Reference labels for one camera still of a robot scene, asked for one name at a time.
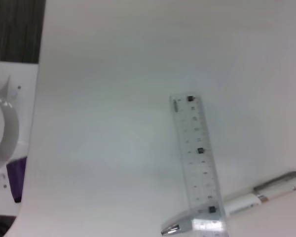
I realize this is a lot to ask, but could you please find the purple panel under torso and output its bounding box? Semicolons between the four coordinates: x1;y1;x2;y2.
6;157;27;203

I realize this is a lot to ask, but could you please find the transparent plastic ruler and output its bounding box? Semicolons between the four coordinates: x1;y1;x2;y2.
169;93;230;237

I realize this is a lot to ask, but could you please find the silver white pen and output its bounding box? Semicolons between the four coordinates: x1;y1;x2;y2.
160;170;296;236

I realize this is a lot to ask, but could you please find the white robot torso base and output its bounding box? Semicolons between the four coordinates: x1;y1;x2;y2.
0;61;39;217

